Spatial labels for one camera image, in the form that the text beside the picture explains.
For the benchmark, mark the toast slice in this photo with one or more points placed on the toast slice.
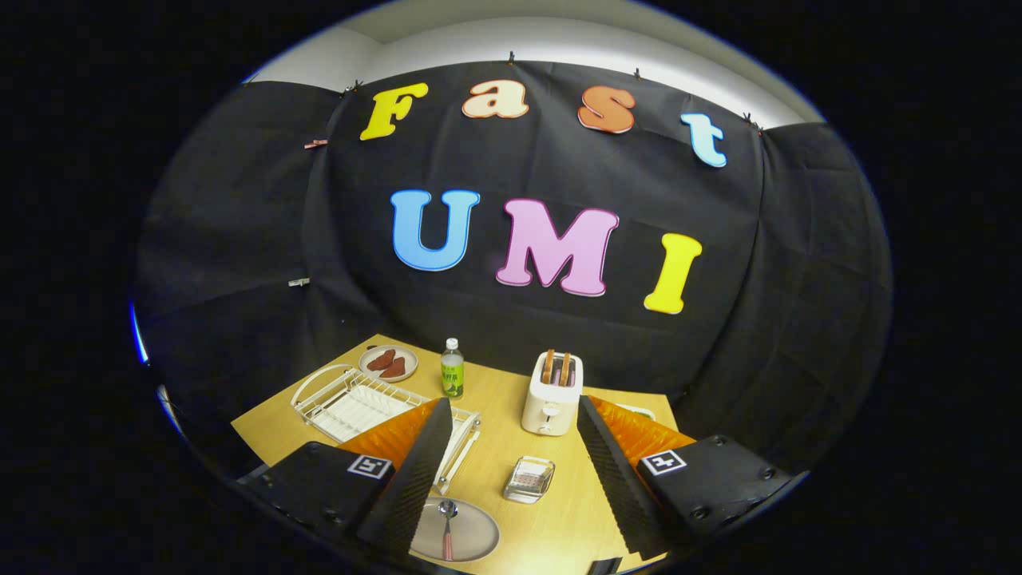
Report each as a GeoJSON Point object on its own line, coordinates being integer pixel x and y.
{"type": "Point", "coordinates": [548, 366]}
{"type": "Point", "coordinates": [564, 369]}

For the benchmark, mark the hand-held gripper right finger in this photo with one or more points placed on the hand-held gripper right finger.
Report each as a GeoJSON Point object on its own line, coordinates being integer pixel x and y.
{"type": "Point", "coordinates": [615, 479]}

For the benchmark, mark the metal mesh basket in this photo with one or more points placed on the metal mesh basket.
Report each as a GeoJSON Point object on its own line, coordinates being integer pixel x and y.
{"type": "Point", "coordinates": [528, 481]}

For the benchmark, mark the red meat slice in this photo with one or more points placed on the red meat slice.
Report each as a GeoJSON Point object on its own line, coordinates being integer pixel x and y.
{"type": "Point", "coordinates": [393, 368]}
{"type": "Point", "coordinates": [381, 359]}

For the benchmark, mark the white toaster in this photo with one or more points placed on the white toaster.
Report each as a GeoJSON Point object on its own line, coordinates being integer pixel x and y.
{"type": "Point", "coordinates": [547, 415]}

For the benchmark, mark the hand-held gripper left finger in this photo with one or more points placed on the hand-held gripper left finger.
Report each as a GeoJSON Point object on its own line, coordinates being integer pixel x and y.
{"type": "Point", "coordinates": [415, 479]}

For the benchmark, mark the beige round plate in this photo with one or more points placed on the beige round plate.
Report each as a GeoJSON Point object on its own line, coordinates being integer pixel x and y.
{"type": "Point", "coordinates": [475, 531]}

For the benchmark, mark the green drink bottle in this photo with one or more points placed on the green drink bottle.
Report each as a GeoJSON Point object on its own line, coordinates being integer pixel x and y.
{"type": "Point", "coordinates": [452, 379]}

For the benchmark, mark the small grey plate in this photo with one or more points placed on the small grey plate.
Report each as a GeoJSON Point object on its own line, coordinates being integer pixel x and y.
{"type": "Point", "coordinates": [409, 354]}

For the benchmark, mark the white divided dish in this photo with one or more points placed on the white divided dish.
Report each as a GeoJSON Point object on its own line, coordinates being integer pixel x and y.
{"type": "Point", "coordinates": [645, 410]}

